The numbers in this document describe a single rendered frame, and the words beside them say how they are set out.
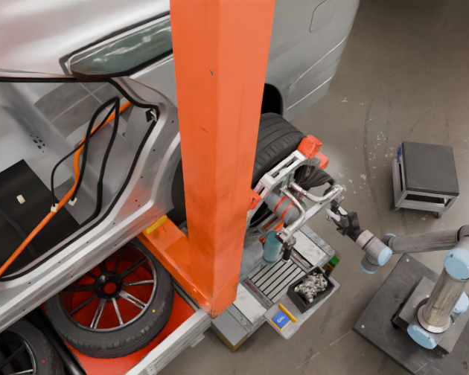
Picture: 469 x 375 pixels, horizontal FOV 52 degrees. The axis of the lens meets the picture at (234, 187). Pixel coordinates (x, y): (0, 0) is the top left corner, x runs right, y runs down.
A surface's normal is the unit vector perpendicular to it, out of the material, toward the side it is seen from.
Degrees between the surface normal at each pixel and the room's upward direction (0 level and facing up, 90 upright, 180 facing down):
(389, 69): 0
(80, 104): 6
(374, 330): 0
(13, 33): 34
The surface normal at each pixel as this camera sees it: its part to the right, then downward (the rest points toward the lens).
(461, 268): -0.72, 0.46
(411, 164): 0.04, -0.55
